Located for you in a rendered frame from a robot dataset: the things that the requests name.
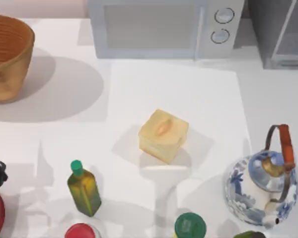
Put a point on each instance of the pale microwave oven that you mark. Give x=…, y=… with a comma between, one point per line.
x=151, y=27

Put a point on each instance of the green bottle with green cap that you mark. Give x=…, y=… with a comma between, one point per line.
x=85, y=192

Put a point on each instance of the microwave knob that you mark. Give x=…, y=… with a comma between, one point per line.
x=220, y=36
x=224, y=15

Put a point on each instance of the green-capped bottle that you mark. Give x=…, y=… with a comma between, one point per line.
x=190, y=226

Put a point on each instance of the red-capped jar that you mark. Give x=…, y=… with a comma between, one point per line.
x=82, y=231

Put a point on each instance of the blue and white teapot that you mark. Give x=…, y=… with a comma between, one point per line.
x=260, y=188

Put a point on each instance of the brown woven basket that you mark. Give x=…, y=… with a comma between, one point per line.
x=7, y=62

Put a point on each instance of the dark green object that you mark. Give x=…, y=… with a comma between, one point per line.
x=250, y=235

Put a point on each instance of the grey cabinet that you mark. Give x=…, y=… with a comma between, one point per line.
x=280, y=32

